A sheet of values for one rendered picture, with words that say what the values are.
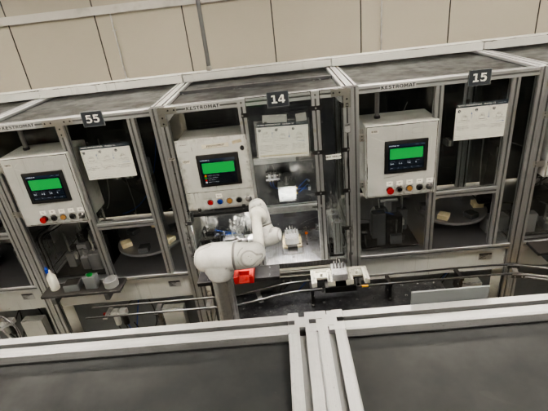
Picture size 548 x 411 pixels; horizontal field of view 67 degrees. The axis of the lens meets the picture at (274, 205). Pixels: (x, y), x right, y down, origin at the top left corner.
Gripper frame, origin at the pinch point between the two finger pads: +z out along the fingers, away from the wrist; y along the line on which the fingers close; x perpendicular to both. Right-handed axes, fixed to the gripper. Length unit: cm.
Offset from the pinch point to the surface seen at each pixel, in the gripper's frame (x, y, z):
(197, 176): -14.5, 47.0, -5.4
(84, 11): -327, 186, 224
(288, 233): -35, -26, -25
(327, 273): -9, -47, -49
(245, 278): 5.4, -22.5, -3.8
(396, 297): -11, -81, -83
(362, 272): -13, -56, -70
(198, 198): -11.5, 34.4, 1.7
